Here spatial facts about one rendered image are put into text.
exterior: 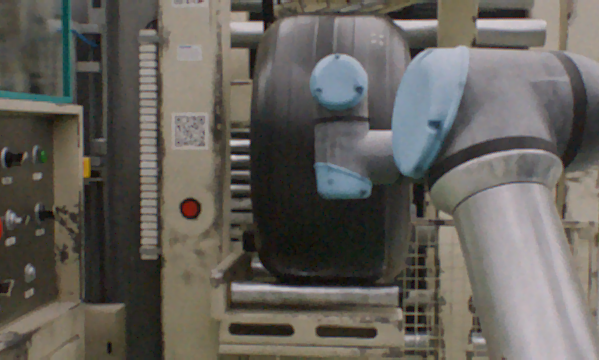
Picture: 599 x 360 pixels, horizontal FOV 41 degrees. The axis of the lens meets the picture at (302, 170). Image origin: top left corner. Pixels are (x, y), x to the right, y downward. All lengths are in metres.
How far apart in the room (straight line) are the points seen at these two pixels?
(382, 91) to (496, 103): 0.77
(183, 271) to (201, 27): 0.50
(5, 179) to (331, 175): 0.56
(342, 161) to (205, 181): 0.63
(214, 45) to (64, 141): 0.36
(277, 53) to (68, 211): 0.49
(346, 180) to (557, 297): 0.49
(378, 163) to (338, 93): 0.11
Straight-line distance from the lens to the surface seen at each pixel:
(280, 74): 1.49
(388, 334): 1.59
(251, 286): 1.61
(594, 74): 0.77
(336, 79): 1.08
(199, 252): 1.69
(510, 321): 0.65
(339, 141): 1.09
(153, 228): 1.72
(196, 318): 1.72
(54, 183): 1.58
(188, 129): 1.68
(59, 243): 1.59
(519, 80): 0.72
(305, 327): 1.59
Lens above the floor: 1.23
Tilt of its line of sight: 3 degrees down
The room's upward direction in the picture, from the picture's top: straight up
